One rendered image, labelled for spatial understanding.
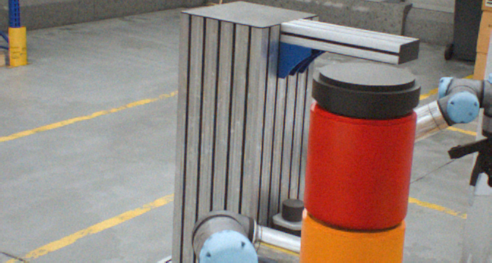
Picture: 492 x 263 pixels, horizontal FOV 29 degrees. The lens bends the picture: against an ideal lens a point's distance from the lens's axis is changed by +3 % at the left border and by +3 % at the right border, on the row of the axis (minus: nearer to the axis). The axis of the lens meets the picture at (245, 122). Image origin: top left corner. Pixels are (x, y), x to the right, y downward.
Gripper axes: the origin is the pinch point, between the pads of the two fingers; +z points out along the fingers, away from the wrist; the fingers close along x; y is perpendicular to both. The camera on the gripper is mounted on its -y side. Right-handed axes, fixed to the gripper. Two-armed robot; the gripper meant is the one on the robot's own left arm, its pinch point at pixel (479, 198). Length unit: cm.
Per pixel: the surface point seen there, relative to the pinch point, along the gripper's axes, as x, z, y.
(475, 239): 249, 121, -93
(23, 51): 417, 137, -664
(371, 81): -201, -82, 70
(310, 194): -202, -76, 68
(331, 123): -202, -80, 69
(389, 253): -201, -74, 72
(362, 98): -202, -81, 70
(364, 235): -202, -75, 71
